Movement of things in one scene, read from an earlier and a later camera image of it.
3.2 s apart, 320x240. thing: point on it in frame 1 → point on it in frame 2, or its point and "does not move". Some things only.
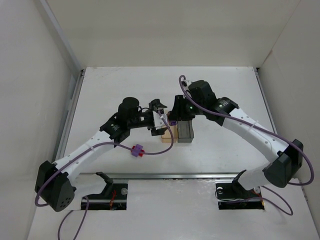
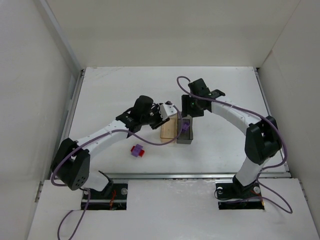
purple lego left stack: [135, 152] does not move
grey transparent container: [185, 132] does not move
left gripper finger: [159, 131] → [156, 125]
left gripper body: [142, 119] does not move
